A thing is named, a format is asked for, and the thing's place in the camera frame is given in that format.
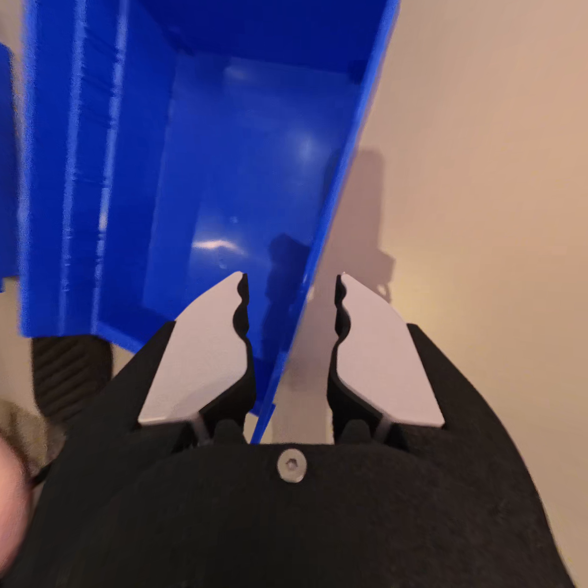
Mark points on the person's left forearm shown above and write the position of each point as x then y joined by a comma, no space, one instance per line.
9,505

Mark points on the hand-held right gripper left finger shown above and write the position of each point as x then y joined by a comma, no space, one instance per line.
202,363

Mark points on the black round mat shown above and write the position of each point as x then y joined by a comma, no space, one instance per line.
69,372

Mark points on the grey desk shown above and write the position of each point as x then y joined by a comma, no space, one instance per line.
459,183

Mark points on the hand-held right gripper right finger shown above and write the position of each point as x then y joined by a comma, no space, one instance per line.
381,363

